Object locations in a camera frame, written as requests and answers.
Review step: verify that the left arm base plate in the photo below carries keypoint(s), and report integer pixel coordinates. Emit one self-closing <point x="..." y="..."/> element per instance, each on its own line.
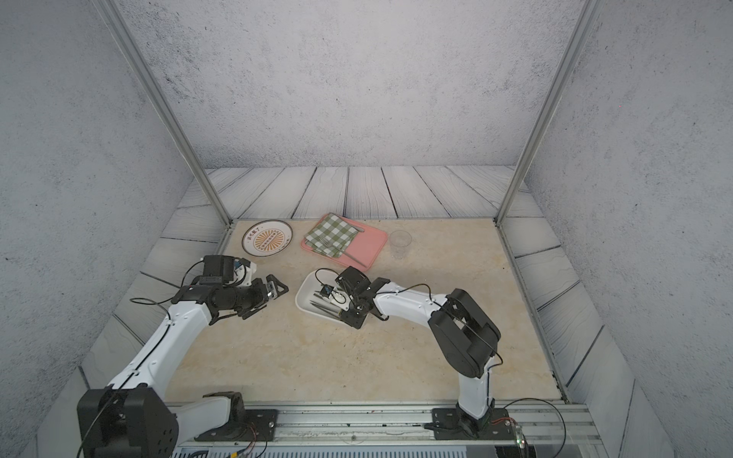
<point x="244" y="426"/>

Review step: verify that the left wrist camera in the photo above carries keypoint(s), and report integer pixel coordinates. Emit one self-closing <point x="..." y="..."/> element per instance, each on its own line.
<point x="275" y="288"/>

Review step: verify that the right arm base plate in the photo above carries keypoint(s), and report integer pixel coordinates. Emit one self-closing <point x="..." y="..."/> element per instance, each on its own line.
<point x="455" y="424"/>

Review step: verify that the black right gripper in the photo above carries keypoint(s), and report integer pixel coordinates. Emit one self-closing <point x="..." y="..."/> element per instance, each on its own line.
<point x="353" y="322"/>

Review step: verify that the metal base rail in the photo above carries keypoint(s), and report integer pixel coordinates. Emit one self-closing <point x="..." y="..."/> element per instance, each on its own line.
<point x="561" y="427"/>

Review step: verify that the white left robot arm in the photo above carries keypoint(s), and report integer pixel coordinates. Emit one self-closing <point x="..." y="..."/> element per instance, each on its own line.
<point x="129" y="417"/>

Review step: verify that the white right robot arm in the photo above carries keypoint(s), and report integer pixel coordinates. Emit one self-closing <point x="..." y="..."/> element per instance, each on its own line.
<point x="466" y="336"/>

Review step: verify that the clear plastic cup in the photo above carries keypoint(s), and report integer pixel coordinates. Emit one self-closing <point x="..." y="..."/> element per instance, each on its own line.
<point x="400" y="242"/>

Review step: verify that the white rectangular storage box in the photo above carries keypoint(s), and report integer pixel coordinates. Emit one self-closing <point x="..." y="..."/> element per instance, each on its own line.
<point x="338" y="297"/>

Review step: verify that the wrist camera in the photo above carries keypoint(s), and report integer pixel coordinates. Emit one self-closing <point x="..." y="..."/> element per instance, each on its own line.
<point x="275" y="288"/>
<point x="352" y="281"/>

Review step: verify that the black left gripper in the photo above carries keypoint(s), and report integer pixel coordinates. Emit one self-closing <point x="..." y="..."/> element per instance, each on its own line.
<point x="261" y="299"/>

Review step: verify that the green checkered cloth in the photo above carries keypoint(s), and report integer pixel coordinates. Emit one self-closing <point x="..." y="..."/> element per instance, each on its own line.
<point x="331" y="236"/>

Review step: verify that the aluminium frame post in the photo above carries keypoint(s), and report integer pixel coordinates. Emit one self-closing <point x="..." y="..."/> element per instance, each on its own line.
<point x="584" y="26"/>
<point x="111" y="16"/>

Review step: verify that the yellow black file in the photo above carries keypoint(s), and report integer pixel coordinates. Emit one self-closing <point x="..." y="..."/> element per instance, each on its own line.
<point x="327" y="300"/>
<point x="325" y="309"/>

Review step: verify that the right aluminium frame post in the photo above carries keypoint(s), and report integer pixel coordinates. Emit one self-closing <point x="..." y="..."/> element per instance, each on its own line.
<point x="584" y="26"/>

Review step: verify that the pink plastic tray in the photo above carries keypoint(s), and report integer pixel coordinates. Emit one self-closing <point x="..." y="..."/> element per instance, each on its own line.
<point x="366" y="247"/>

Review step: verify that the left aluminium frame post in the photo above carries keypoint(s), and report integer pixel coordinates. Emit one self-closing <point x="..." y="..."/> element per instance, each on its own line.
<point x="111" y="16"/>

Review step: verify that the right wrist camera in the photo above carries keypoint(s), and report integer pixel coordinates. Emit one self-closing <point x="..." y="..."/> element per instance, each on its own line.
<point x="352" y="281"/>

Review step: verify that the round patterned plate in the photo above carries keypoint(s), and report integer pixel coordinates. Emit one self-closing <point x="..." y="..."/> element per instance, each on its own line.
<point x="267" y="238"/>

